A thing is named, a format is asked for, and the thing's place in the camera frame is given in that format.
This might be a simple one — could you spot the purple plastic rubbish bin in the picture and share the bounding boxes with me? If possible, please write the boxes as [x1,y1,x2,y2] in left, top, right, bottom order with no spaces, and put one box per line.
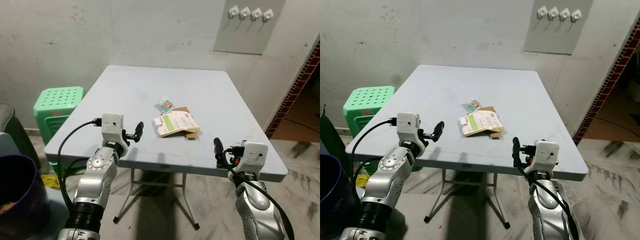
[320,153,357,236]
[0,154,51,236]

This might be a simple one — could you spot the flattened white green carton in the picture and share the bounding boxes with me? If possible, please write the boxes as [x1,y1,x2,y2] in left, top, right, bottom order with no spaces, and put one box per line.
[460,109,505,137]
[154,111,201,138]

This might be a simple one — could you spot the light blue folding table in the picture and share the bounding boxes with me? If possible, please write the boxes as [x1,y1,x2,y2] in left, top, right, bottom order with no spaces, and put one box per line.
[345,64,590,231]
[44,65,289,232]

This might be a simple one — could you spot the brown cardboard piece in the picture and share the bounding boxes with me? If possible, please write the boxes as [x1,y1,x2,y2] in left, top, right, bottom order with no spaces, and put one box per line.
[482,105,504,139]
[172,106,200,140]

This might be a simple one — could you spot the green plastic stool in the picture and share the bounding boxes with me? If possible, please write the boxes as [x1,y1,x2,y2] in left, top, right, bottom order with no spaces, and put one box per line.
[33,86,86,146]
[343,85,397,141]

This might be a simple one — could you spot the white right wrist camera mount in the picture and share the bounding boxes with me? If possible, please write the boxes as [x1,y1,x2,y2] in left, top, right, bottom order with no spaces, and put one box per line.
[532,140,560,174]
[235,142,270,174]

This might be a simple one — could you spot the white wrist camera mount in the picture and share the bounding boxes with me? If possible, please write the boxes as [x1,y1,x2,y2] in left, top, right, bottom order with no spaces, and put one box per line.
[101,113,124,146]
[235,142,270,174]
[532,140,560,174]
[396,113,421,146]

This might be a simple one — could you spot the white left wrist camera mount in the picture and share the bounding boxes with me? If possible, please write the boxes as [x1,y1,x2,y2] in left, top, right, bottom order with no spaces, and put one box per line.
[396,113,421,146]
[101,113,124,146]

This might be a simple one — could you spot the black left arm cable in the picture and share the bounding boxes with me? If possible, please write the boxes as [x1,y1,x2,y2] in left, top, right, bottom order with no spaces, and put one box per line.
[349,118,398,203]
[56,118,103,213]

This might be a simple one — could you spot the grey wall panel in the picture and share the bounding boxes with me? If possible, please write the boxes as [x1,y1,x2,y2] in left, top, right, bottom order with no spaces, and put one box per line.
[523,0,596,56]
[213,0,287,56]

